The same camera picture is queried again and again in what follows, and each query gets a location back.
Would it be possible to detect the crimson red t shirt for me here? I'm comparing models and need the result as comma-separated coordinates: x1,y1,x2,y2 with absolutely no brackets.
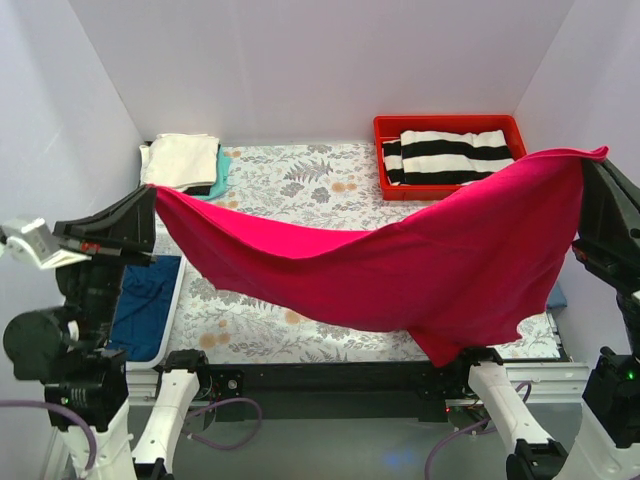
155,146,609,366

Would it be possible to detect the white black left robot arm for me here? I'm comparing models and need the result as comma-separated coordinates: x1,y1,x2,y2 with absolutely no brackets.
1,186,213,479

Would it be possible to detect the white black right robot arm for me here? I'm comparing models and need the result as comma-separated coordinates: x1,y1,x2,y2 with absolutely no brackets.
452,160,639,479

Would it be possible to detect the navy blue shirt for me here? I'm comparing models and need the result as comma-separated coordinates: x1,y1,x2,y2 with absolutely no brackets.
109,256,181,363

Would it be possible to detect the grey blue folded shirt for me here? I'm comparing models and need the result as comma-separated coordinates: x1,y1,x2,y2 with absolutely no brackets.
546,283,567,310

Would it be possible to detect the cream folded shirt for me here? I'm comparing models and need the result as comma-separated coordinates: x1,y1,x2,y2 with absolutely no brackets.
139,133,220,191

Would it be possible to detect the teal folded shirt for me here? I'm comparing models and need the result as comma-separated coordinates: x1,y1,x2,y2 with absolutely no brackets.
194,147,232,201

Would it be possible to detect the white plastic laundry basket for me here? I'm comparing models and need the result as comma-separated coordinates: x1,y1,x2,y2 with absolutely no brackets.
126,256,187,372

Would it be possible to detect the floral patterned table mat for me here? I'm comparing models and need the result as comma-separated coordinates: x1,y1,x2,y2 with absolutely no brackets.
128,142,561,364

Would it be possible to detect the black white striped shirt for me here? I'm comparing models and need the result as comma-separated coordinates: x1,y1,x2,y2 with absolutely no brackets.
382,130,514,186

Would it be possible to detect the red plastic tray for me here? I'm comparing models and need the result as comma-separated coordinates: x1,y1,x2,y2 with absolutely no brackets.
373,114,526,201

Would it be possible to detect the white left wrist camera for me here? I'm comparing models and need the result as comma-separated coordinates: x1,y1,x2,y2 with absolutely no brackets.
1,218,91,270

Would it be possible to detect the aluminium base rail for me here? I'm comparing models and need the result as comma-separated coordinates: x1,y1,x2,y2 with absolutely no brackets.
47,360,599,480

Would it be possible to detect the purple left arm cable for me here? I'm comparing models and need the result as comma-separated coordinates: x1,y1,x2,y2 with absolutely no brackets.
0,397,264,480

